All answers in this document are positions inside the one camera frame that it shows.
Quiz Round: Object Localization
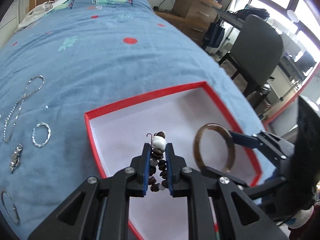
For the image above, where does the dark tortoiseshell bangle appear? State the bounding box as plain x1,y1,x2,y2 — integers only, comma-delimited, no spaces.
193,123,235,173

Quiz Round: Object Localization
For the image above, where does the dark beaded bracelet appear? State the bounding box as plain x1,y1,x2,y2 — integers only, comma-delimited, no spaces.
146,130,169,192

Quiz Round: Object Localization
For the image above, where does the red shallow box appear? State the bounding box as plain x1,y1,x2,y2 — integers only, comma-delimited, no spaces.
85,81,263,239

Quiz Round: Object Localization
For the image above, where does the thin silver bangle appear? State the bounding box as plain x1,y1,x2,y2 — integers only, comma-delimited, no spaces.
1,190,20,225

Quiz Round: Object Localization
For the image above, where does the silver chain necklace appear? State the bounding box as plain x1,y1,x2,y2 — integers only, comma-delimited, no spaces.
3,74,45,143

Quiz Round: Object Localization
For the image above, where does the blue gloved right hand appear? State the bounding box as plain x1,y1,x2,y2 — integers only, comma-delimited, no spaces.
285,201,319,229

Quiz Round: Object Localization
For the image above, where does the dark office chair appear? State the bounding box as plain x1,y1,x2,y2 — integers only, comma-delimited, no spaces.
218,15,284,97

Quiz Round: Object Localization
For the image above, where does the blue printed bedspread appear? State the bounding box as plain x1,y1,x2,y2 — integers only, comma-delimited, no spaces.
1,0,251,239

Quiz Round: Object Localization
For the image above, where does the wooden drawer cabinet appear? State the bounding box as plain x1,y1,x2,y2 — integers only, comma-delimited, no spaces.
155,0,222,46

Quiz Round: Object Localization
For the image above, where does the white garment on bed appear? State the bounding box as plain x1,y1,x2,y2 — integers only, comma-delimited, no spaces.
15,0,69,33

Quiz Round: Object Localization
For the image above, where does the small twisted silver bracelet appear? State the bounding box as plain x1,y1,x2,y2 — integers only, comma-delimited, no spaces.
31,122,52,148

